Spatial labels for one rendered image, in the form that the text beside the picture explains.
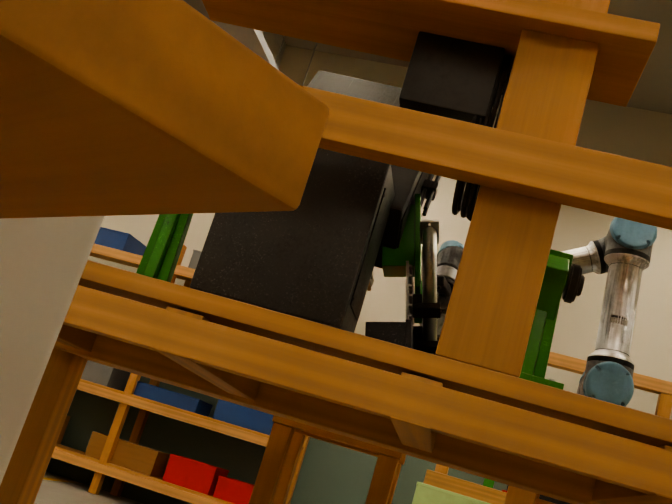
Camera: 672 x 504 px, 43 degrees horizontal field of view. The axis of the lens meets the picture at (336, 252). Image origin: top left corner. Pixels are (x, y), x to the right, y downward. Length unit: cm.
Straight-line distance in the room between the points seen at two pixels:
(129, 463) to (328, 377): 611
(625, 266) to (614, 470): 100
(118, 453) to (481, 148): 630
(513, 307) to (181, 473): 598
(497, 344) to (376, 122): 43
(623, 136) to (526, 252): 680
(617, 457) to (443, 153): 56
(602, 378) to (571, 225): 568
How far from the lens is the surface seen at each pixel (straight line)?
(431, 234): 182
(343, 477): 749
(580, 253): 248
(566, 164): 148
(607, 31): 161
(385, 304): 768
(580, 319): 763
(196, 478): 722
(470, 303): 144
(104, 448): 749
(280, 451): 223
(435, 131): 149
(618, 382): 223
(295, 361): 143
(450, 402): 141
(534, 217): 149
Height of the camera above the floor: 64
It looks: 15 degrees up
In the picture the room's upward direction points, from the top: 17 degrees clockwise
